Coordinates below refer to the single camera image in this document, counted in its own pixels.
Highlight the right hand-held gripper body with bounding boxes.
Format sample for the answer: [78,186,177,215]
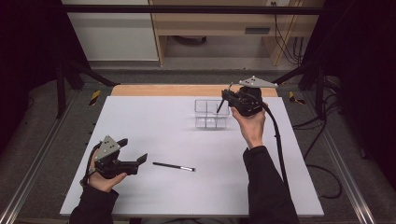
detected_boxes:
[230,75,279,118]

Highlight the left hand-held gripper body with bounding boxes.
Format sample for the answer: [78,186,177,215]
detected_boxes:
[92,134,139,180]

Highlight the black pen with silver end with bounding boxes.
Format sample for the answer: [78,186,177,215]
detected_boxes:
[216,82,233,115]
[152,161,196,173]

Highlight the clear plastic organizer box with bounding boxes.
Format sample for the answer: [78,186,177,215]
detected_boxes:
[194,98,232,130]

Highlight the person's right hand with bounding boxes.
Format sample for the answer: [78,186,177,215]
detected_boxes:
[230,106,267,150]

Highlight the person's left hand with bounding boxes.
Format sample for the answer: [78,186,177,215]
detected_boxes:
[88,172,129,194]

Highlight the white board sheet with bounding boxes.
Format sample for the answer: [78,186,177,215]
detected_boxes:
[59,95,325,217]

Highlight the wooden table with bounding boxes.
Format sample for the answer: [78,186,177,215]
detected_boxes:
[110,84,278,98]

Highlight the light wooden desk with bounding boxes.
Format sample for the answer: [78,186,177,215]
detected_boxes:
[148,0,325,67]

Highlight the black metal stand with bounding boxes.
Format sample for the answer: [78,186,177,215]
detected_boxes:
[55,59,120,119]
[262,60,326,120]

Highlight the white power socket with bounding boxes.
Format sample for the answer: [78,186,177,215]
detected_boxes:
[265,0,291,7]

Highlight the white cabinet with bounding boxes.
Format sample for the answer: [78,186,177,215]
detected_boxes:
[60,0,160,63]

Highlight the black curtain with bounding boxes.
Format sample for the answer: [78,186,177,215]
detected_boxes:
[0,0,92,153]
[303,0,396,188]

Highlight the left hand-held gripper cable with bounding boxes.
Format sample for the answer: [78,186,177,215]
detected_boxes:
[79,142,104,188]

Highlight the hand-held gripper cable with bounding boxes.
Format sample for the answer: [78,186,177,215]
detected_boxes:
[261,102,290,190]
[79,142,104,188]

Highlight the right hand-held gripper cable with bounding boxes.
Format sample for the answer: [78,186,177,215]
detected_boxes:
[261,102,290,190]

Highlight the yellow-handled tool right floor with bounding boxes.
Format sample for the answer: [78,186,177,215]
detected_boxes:
[288,91,306,105]

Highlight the yellow-handled tool floor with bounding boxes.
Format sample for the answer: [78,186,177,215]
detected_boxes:
[288,91,306,105]
[88,89,102,106]

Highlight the yellow-handled tool left floor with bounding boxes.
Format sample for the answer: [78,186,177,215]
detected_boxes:
[88,89,102,106]

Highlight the black hanging desk cables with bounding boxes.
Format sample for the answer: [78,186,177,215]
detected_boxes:
[273,1,305,66]

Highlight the black floor cable bundle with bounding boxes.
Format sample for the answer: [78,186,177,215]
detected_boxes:
[292,76,342,132]

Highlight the aluminium floor rail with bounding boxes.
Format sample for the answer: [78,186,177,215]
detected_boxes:
[0,90,80,224]
[303,92,377,224]

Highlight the black horizontal frame bar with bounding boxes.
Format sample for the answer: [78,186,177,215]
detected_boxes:
[60,4,325,16]

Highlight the thin black floor cable loop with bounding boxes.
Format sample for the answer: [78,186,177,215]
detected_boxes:
[306,163,343,200]

